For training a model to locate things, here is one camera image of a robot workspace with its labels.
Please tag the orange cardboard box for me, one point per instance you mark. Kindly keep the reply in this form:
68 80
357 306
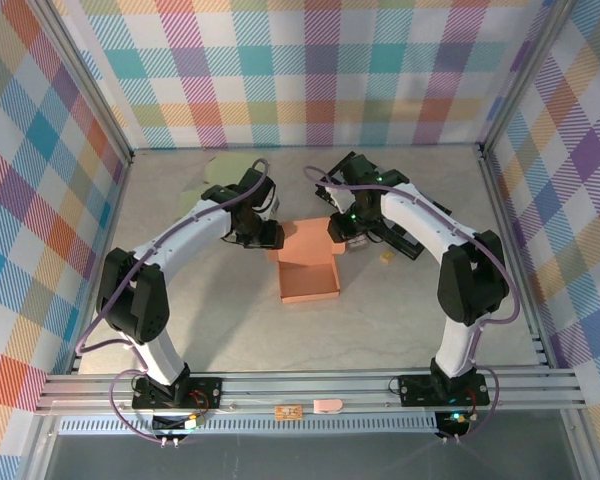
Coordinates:
310 280

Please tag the green paper box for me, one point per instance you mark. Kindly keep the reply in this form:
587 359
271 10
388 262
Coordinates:
225 172

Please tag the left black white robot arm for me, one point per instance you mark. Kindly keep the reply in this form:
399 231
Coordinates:
135 305

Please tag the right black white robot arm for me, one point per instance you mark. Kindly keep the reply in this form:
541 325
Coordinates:
470 290

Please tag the playing card deck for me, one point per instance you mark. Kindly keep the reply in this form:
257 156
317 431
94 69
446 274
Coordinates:
357 244

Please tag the small yellow block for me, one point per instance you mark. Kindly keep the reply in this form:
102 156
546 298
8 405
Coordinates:
387 257

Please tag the black grey chessboard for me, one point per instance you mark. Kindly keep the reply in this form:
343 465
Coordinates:
405 245

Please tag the small orange label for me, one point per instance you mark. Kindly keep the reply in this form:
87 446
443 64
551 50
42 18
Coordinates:
288 413

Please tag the black connector board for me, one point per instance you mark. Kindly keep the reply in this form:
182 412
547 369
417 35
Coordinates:
452 425
172 425

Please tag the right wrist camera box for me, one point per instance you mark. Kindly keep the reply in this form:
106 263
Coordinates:
337 197

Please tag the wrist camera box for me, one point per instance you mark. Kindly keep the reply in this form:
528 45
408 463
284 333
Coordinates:
272 204
337 197

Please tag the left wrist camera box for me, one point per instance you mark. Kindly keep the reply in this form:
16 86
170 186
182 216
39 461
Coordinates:
272 204

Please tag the aluminium side rail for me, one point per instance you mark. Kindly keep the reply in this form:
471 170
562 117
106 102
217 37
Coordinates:
112 225
513 250

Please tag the aluminium front rail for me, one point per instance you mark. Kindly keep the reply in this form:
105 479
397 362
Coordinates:
305 387

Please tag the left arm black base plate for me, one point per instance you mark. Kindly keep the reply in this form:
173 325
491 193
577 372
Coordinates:
207 392

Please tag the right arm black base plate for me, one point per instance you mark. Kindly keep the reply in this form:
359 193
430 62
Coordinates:
415 390

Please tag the aluminium frame post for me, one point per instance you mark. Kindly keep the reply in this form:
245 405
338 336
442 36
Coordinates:
87 85
525 70

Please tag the aluminium frame leg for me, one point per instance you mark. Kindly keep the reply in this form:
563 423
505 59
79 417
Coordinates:
582 450
37 450

